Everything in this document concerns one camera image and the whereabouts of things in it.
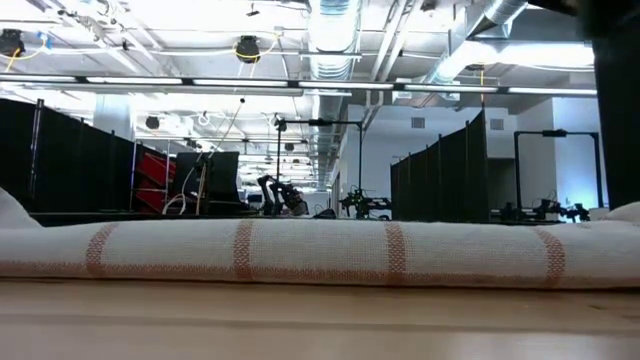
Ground white towel with red grid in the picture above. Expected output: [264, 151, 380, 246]
[0, 187, 640, 290]

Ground long ceiling light strip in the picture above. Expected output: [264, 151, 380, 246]
[0, 73, 599, 97]

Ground short black partition curtain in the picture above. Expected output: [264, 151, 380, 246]
[390, 110, 490, 224]

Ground red storage rack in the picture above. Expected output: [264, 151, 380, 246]
[132, 144, 177, 214]

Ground long black partition curtain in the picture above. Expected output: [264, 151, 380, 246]
[0, 97, 169, 214]

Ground black camera gantry frame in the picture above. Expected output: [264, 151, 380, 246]
[513, 128, 601, 209]
[276, 118, 364, 201]

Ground white hanging cable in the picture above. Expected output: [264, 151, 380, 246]
[162, 162, 209, 216]

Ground silver round ventilation duct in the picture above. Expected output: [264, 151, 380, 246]
[307, 0, 361, 171]

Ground silver slanted ventilation duct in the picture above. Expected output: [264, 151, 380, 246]
[429, 0, 529, 84]

